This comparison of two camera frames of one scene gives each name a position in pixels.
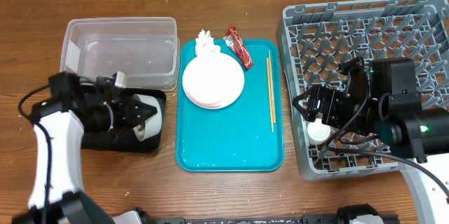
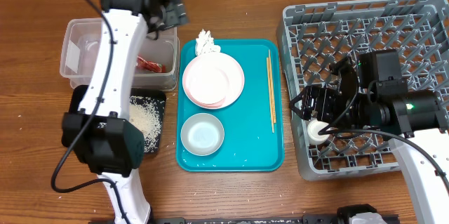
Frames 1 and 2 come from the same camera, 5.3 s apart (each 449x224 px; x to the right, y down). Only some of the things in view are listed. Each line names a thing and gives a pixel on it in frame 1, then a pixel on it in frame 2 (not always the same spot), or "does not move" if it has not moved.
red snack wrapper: [236, 43] to [150, 65]
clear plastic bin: [146, 48] does not move
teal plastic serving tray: [246, 136] does not move
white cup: [318, 133] does not move
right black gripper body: [342, 111] does not move
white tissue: [204, 43] does not move
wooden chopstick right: [272, 87] does not move
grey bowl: [151, 126] to [202, 134]
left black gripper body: [113, 116] to [171, 14]
